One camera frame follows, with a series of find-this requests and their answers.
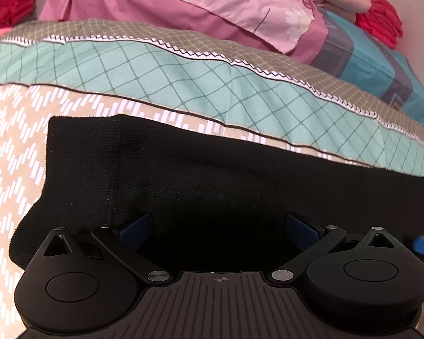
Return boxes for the pink floral quilt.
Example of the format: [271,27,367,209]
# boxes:
[39,0,326,65]

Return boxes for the teal beige patterned bedsheet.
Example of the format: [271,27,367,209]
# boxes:
[0,19,424,339]

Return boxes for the black pants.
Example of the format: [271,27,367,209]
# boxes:
[9,114,424,273]

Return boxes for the blue grey striped bedsheet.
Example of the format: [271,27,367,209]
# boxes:
[310,7,424,127]

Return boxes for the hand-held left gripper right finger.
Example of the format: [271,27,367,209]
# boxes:
[267,212,408,285]

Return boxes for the red knitted cloth left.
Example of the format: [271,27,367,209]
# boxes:
[0,0,38,31]

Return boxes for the stack of red folded clothes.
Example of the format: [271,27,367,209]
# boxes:
[354,0,404,47]

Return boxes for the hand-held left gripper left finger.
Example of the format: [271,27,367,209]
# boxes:
[27,212,173,286]

